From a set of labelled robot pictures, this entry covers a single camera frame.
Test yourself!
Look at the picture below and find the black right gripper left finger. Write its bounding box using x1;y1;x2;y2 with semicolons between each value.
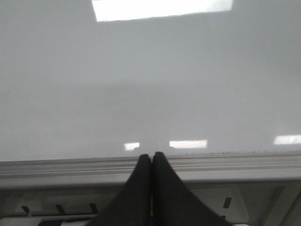
93;154;151;226

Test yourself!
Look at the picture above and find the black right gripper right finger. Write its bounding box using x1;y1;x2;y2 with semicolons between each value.
152;152;231;226

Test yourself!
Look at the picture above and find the white marker tray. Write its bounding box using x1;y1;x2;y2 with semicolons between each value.
0;183;301;226

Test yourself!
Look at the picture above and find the white whiteboard with aluminium frame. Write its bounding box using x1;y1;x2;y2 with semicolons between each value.
0;0;301;189

